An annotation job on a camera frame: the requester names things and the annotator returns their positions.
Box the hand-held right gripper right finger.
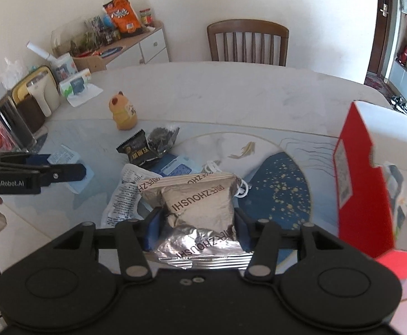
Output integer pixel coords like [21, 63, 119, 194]
[234, 208, 345, 284]

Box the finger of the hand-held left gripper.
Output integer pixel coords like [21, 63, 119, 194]
[0, 163, 87, 186]
[0, 152, 51, 169]

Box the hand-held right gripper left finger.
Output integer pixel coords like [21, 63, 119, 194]
[52, 209, 166, 285]

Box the white printed packet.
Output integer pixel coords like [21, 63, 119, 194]
[100, 164, 163, 228]

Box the silver snack packet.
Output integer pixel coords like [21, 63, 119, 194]
[137, 172, 255, 270]

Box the blue snack packet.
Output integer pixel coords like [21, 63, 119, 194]
[154, 153, 205, 182]

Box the red cardboard box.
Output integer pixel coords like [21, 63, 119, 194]
[332, 100, 407, 287]

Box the white paper slip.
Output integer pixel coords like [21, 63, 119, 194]
[47, 144, 95, 193]

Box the tall glass jar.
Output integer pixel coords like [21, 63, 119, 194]
[0, 85, 37, 151]

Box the white handheld device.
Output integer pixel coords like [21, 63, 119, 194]
[27, 77, 53, 116]

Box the black snack packet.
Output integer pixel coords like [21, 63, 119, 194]
[116, 129, 156, 166]

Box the white tissue sheet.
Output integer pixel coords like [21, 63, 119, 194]
[66, 83, 104, 107]

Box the yellow bear toy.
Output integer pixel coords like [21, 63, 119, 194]
[108, 90, 139, 131]

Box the green white tissue packet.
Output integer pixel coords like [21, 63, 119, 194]
[59, 69, 93, 97]

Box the yellow tray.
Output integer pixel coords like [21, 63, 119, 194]
[11, 65, 61, 113]

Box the clear packet of dark snacks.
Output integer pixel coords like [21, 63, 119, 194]
[147, 126, 181, 158]

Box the blue white tissue box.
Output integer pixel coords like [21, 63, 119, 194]
[52, 54, 79, 82]

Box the white lint roller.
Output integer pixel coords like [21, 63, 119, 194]
[26, 41, 56, 64]

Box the clear plant container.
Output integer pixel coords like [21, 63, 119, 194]
[51, 24, 104, 57]

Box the white sideboard cabinet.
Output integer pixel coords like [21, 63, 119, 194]
[73, 20, 171, 73]

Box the orange snack bag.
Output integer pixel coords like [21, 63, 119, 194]
[102, 0, 143, 36]

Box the brown wooden chair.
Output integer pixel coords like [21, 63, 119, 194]
[207, 19, 290, 67]

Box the patterned red rug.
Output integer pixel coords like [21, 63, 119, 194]
[363, 73, 393, 95]

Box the pair of sneakers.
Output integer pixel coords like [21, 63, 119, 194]
[391, 95, 407, 116]

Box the dark wooden door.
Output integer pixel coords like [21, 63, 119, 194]
[367, 0, 404, 76]

